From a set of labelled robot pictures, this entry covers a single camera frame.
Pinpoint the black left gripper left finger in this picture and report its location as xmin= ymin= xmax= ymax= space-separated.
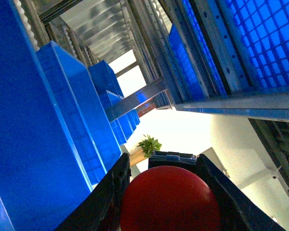
xmin=55 ymin=153 xmax=131 ymax=231

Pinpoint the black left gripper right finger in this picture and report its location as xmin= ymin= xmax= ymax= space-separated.
xmin=196 ymin=154 xmax=284 ymax=231

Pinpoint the red mushroom push button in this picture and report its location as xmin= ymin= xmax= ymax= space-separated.
xmin=120 ymin=154 xmax=222 ymax=231

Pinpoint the blue left plastic bin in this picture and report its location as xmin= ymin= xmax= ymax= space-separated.
xmin=0 ymin=0 xmax=91 ymax=231

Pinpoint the green potted plant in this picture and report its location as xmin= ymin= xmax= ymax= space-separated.
xmin=137 ymin=135 xmax=162 ymax=157

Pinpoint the blue stacked crate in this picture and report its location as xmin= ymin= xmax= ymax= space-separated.
xmin=37 ymin=41 xmax=121 ymax=185

